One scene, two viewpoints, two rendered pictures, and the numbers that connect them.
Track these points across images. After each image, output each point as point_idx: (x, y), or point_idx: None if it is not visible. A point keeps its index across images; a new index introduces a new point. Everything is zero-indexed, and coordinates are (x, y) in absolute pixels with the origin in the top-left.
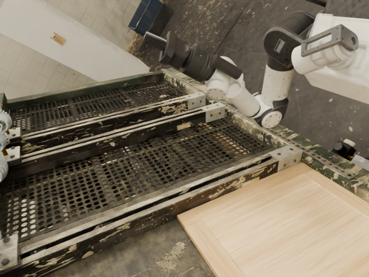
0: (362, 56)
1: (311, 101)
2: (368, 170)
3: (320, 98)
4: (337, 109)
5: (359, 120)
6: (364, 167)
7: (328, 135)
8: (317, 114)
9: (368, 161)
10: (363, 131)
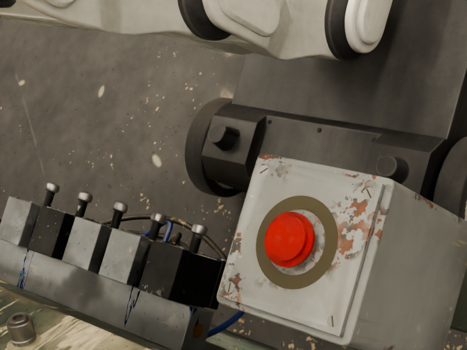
0: None
1: (58, 109)
2: (7, 269)
3: (78, 93)
4: (120, 114)
5: (170, 129)
6: (0, 265)
7: (112, 195)
8: (78, 140)
9: (5, 243)
10: (183, 159)
